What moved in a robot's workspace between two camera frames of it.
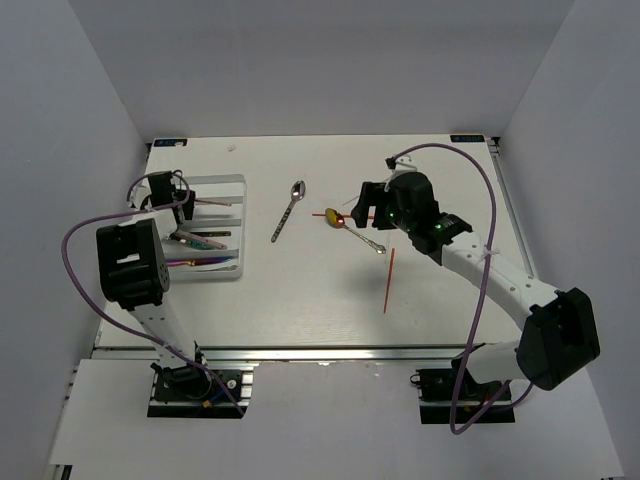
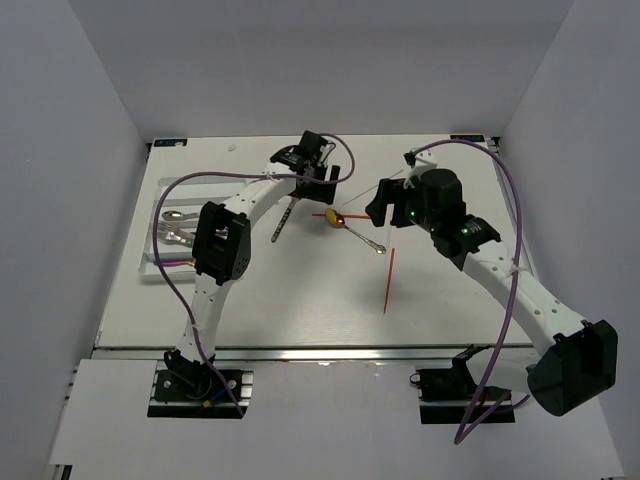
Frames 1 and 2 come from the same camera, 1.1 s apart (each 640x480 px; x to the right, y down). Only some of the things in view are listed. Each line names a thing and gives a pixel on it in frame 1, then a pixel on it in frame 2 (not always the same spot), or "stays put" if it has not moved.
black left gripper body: [185, 199] to [321, 192]
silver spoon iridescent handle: [338, 220] stays put
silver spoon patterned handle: [297, 191] stays put
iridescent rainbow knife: [191, 262] stays put
